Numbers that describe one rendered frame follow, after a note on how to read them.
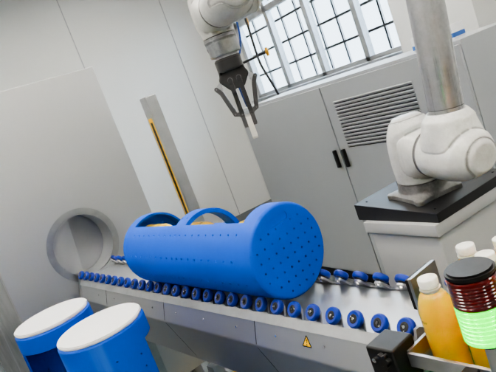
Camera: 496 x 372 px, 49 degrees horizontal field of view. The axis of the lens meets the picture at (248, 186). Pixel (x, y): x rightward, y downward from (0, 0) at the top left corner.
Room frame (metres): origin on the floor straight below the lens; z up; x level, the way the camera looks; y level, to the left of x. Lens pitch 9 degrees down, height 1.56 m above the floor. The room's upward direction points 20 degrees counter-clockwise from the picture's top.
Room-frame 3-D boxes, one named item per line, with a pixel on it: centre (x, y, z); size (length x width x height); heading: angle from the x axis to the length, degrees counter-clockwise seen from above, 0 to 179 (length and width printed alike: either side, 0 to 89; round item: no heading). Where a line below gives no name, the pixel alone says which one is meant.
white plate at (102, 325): (1.67, 0.60, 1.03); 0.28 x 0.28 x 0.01
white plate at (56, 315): (1.97, 0.86, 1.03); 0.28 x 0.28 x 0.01
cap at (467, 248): (1.08, -0.38, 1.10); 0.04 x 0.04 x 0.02
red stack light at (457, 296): (0.64, -0.23, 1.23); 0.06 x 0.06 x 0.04
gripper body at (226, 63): (1.53, -0.07, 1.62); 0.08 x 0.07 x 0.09; 86
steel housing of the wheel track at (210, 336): (2.02, 0.31, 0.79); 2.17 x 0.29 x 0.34; 35
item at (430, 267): (1.17, -0.30, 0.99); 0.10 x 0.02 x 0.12; 125
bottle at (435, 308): (0.99, -0.26, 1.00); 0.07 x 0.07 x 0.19
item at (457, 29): (2.87, -1.20, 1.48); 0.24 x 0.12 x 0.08; 36
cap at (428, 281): (0.99, -0.26, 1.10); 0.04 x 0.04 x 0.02
